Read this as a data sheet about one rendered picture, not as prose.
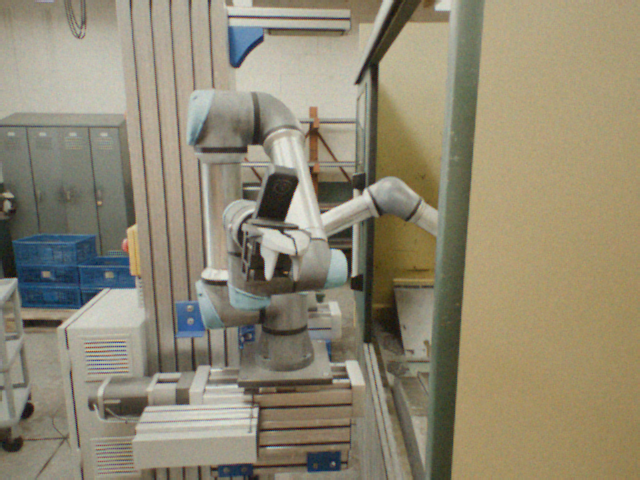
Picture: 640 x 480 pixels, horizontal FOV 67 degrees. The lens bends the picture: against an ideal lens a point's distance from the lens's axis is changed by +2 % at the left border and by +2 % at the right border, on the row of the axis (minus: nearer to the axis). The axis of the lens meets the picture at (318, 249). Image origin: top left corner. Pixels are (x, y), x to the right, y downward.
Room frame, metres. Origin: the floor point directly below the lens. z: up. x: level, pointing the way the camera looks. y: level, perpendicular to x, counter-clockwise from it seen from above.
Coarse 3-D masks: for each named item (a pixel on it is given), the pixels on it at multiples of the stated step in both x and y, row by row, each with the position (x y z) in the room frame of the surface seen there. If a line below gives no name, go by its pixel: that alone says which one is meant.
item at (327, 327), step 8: (336, 304) 1.67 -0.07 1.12; (336, 312) 1.59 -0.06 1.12; (312, 320) 1.57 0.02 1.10; (320, 320) 1.57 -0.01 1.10; (328, 320) 1.57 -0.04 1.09; (336, 320) 1.58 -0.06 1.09; (312, 328) 1.58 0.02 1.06; (320, 328) 1.59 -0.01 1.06; (328, 328) 1.59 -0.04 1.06; (336, 328) 1.58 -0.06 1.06; (312, 336) 1.57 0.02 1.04; (320, 336) 1.57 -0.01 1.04; (328, 336) 1.57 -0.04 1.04; (336, 336) 1.58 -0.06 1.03
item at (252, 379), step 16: (320, 352) 1.17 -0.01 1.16; (224, 368) 1.17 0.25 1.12; (240, 368) 1.08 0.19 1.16; (256, 368) 1.08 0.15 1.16; (304, 368) 1.08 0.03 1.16; (320, 368) 1.08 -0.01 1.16; (336, 368) 1.18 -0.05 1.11; (224, 384) 1.09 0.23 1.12; (240, 384) 1.02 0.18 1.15; (256, 384) 1.02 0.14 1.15; (272, 384) 1.02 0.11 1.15; (288, 384) 1.03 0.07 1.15; (304, 384) 1.03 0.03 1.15; (320, 384) 1.03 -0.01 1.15; (336, 384) 1.09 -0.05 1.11
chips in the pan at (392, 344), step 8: (384, 328) 2.61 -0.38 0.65; (392, 328) 2.61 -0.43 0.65; (384, 336) 2.48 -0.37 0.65; (392, 336) 2.48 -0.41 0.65; (384, 344) 2.37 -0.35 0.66; (392, 344) 2.36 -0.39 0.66; (400, 344) 2.37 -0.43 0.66; (392, 352) 2.28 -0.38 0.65; (400, 352) 2.29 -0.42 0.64; (408, 352) 2.28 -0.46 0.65; (392, 368) 2.08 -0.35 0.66; (400, 368) 2.09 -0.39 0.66; (416, 368) 2.17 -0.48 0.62; (392, 392) 1.87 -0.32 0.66
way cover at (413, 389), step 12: (420, 372) 1.95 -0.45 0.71; (396, 384) 1.88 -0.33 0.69; (408, 384) 1.85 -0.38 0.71; (420, 384) 1.85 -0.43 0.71; (408, 396) 1.72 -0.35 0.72; (420, 396) 1.72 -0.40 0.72; (408, 408) 1.60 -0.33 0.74; (408, 420) 1.58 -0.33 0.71; (420, 420) 1.52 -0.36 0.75; (408, 432) 1.57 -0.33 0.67; (420, 444) 1.40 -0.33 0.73; (420, 456) 1.36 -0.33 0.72; (420, 468) 1.35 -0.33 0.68
